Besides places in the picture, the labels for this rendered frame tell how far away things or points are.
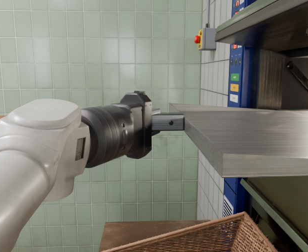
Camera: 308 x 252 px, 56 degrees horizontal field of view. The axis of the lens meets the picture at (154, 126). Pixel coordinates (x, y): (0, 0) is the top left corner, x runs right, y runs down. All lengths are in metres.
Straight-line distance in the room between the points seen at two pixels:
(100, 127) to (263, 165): 0.21
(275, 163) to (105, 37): 1.58
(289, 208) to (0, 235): 0.68
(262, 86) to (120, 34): 1.06
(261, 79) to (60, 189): 0.74
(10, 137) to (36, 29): 1.63
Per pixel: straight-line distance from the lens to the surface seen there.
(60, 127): 0.32
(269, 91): 0.99
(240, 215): 1.02
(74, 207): 2.05
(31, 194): 0.27
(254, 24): 0.64
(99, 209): 2.03
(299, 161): 0.36
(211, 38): 1.51
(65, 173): 0.39
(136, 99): 0.51
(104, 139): 0.41
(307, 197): 0.76
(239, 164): 0.33
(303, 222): 0.75
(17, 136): 0.31
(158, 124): 0.56
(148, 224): 1.47
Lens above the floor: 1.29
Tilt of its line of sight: 10 degrees down
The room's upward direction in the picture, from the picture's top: straight up
